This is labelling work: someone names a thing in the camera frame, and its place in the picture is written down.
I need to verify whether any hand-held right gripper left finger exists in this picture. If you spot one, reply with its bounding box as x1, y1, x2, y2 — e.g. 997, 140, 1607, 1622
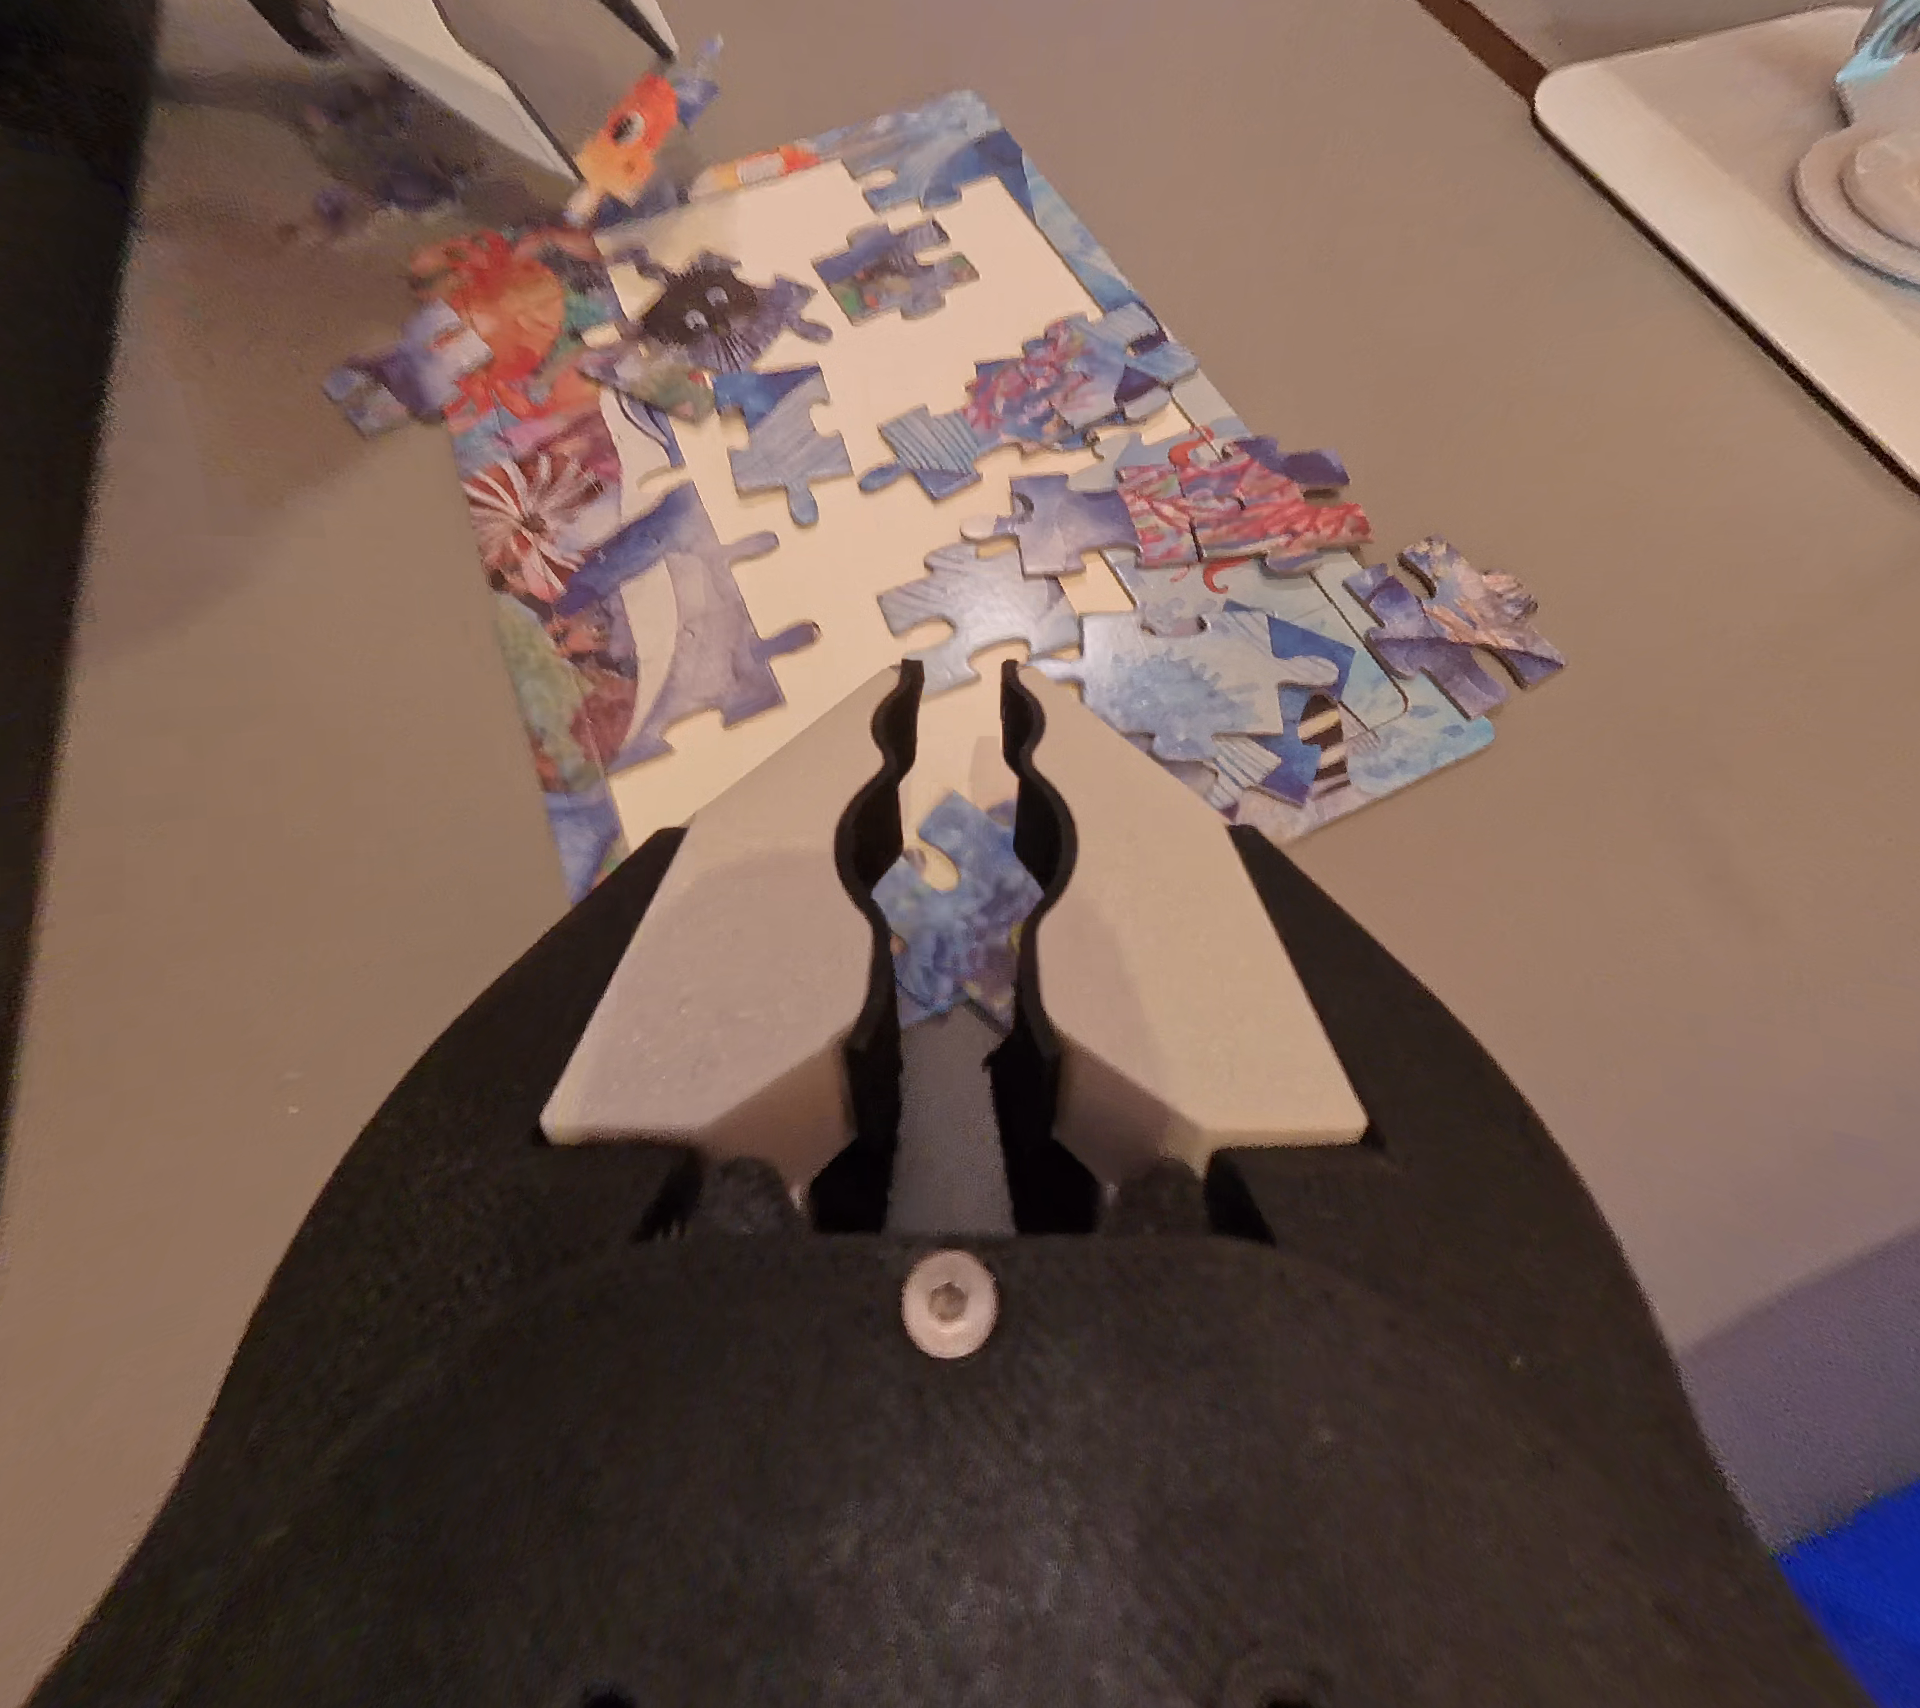
535, 657, 920, 1236

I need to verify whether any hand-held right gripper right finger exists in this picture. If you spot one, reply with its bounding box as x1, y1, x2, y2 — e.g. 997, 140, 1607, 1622
997, 657, 1369, 1236

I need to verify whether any light blue fish tab piece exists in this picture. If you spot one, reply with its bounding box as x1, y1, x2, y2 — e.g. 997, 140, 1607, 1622
873, 792, 1049, 1034

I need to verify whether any orange print puzzle piece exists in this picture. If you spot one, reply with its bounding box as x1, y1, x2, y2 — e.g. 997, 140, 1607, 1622
567, 33, 728, 227

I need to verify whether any purple white sail puzzle piece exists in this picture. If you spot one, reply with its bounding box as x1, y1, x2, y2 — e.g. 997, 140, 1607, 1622
609, 604, 822, 771

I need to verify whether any lavender white whale puzzle piece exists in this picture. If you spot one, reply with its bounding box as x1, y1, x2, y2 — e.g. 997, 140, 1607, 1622
674, 525, 782, 629

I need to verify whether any lavender pink spiky puzzle piece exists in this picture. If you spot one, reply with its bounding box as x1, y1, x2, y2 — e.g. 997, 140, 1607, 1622
1343, 533, 1567, 716

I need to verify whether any black sea urchin puzzle piece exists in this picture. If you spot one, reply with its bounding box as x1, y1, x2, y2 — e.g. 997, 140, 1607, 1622
609, 245, 832, 365

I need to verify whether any red green coral puzzle piece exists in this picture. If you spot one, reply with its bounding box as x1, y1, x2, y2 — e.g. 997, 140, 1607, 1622
1115, 431, 1245, 569

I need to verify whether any purple eyelash puzzle piece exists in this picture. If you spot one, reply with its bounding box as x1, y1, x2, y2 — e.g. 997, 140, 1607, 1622
960, 468, 1147, 580

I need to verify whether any red coral purple puzzle piece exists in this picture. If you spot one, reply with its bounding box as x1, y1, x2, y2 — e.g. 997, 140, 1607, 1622
1202, 431, 1374, 574

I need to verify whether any urchin green coral puzzle piece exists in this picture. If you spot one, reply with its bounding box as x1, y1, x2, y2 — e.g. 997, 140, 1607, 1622
577, 345, 724, 429

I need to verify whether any sea print puzzle board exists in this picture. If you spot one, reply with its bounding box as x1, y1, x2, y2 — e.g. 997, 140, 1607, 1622
404, 86, 1503, 906

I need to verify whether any purple blue white puzzle piece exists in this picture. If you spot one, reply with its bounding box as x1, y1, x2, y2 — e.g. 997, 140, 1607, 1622
316, 337, 460, 439

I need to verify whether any dark blue fin puzzle piece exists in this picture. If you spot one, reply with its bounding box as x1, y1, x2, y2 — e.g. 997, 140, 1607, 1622
577, 485, 710, 604

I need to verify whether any blue wave puzzle piece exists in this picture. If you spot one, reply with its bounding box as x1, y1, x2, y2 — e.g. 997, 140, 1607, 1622
855, 126, 1036, 218

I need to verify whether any blue dark coral puzzle piece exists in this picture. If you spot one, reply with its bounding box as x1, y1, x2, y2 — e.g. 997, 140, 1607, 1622
809, 213, 978, 327

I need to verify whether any red tipped tail puzzle piece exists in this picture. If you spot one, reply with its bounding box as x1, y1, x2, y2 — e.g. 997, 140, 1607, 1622
600, 388, 691, 496

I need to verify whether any navy striped puzzle piece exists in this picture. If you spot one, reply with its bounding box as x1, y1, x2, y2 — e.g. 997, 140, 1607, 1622
855, 399, 1030, 503

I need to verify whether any dark blue whale eye piece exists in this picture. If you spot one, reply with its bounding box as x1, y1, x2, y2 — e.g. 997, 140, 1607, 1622
1115, 313, 1203, 418

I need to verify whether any blue red coral puzzle piece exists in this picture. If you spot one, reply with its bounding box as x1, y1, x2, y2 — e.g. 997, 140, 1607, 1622
966, 337, 1113, 452

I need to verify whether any blue plastic bin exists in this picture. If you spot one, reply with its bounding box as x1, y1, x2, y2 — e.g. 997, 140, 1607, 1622
1772, 1476, 1920, 1708

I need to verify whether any white rounded board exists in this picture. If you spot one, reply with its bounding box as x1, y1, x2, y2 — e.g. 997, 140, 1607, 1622
1532, 2, 1920, 481

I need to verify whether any white round disc stand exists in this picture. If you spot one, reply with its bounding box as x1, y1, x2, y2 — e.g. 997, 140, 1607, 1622
1795, 0, 1920, 291

